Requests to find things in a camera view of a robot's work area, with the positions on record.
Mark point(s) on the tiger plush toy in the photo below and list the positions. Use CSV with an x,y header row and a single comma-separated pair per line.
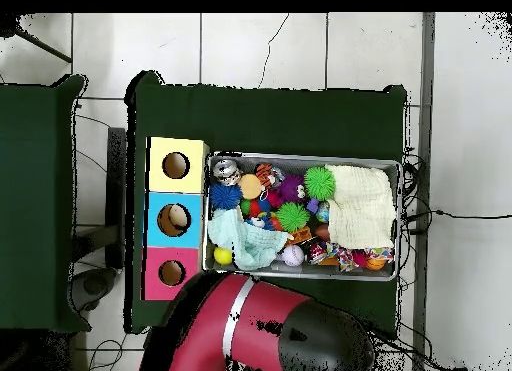
x,y
264,175

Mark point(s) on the white baseball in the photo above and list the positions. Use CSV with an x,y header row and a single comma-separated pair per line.
x,y
293,256

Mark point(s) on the dark green table cloth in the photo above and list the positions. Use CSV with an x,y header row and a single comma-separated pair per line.
x,y
272,119

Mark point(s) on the crushed silver drink can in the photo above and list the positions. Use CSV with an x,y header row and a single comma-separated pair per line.
x,y
226,172

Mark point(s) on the black tripod leg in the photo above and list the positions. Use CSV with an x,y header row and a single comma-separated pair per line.
x,y
8,27

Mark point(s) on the grey round base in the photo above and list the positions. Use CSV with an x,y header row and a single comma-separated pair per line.
x,y
94,285

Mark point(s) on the purple spiky toy with eyes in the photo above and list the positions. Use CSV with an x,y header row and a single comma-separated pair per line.
x,y
291,188

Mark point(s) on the cream waffle cloth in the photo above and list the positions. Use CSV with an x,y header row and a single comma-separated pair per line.
x,y
360,207

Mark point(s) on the green spiky rubber ball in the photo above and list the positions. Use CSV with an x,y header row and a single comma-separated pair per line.
x,y
319,183

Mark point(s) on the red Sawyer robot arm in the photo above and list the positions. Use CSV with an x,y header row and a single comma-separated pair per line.
x,y
264,315

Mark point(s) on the black stand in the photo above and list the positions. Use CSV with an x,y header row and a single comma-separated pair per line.
x,y
116,187

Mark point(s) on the dark green side table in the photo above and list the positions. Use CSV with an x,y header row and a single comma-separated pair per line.
x,y
36,187

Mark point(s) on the wooden box with three holes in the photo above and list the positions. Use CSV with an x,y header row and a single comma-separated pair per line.
x,y
192,235

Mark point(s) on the green spiky toy with eyes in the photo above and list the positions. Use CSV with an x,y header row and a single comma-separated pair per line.
x,y
292,218

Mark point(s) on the blue spiky rubber ball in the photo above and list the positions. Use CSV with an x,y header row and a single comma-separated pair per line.
x,y
225,196

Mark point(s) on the orange round sponge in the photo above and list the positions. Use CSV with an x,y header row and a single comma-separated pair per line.
x,y
250,187

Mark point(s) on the light blue waffle cloth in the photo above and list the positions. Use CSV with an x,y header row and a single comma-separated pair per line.
x,y
248,243

